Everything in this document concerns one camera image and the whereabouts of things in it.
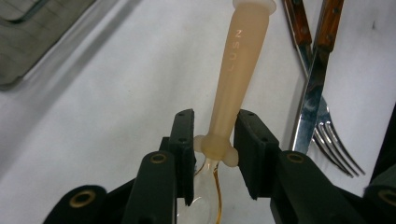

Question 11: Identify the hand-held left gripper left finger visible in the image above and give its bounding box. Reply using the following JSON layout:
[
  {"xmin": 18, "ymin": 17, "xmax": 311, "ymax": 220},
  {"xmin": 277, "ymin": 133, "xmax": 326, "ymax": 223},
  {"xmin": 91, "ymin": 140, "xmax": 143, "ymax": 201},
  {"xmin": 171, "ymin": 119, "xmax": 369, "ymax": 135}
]
[{"xmin": 120, "ymin": 108, "xmax": 197, "ymax": 224}]

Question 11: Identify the grey translucent plastic bin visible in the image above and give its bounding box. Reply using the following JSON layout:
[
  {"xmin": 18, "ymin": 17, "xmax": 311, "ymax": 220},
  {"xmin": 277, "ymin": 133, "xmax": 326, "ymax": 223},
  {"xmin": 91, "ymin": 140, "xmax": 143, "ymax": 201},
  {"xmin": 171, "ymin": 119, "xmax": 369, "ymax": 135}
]
[{"xmin": 0, "ymin": 0, "xmax": 98, "ymax": 91}]

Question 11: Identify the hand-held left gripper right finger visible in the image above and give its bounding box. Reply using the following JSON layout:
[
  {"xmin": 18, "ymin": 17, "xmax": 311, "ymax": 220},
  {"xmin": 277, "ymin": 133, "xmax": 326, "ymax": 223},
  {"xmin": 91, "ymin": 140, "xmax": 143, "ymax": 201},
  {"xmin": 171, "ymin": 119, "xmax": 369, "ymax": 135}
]
[{"xmin": 233, "ymin": 108, "xmax": 370, "ymax": 224}]

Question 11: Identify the wooden-handled steel fork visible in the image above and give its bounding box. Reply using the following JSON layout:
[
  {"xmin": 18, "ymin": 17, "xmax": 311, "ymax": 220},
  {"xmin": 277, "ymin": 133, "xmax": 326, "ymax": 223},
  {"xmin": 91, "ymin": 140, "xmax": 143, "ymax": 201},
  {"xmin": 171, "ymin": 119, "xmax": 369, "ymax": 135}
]
[{"xmin": 282, "ymin": 0, "xmax": 367, "ymax": 179}]

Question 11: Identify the clear spoon with beige handle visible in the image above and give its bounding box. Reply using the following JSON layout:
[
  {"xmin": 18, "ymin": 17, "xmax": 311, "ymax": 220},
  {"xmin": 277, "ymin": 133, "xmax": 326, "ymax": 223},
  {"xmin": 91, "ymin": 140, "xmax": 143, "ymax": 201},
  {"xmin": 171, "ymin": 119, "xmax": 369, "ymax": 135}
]
[{"xmin": 177, "ymin": 0, "xmax": 278, "ymax": 224}]

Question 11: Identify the wooden-handled steel knife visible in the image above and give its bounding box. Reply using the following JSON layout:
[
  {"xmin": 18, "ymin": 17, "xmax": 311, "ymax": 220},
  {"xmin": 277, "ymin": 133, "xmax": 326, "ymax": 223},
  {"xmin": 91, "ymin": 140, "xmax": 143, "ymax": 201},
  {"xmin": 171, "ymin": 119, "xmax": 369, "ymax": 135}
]
[{"xmin": 289, "ymin": 0, "xmax": 346, "ymax": 156}]

